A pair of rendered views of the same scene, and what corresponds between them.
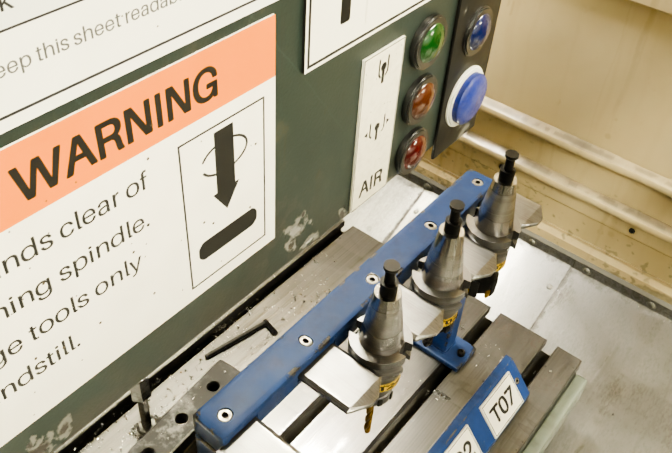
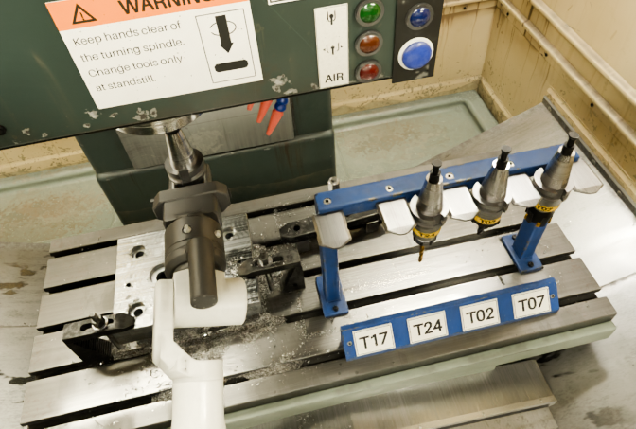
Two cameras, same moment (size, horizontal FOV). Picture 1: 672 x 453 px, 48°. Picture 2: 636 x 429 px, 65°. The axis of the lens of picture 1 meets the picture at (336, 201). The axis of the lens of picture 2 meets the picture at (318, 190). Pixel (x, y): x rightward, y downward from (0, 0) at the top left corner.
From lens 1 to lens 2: 0.29 m
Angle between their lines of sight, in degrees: 33
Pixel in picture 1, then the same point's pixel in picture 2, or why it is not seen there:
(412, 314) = (459, 204)
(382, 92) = (333, 29)
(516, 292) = (614, 256)
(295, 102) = (266, 17)
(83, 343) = (157, 80)
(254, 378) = (351, 192)
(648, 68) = not seen: outside the picture
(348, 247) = not seen: hidden behind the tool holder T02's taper
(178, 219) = (200, 47)
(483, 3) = (422, 1)
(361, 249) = not seen: hidden behind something
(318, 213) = (294, 80)
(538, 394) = (567, 313)
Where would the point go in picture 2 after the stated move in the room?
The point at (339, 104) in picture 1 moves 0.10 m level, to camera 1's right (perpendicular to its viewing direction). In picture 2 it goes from (300, 26) to (391, 67)
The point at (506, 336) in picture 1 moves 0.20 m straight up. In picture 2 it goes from (572, 272) to (607, 215)
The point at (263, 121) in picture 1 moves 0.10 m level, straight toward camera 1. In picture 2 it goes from (244, 20) to (160, 81)
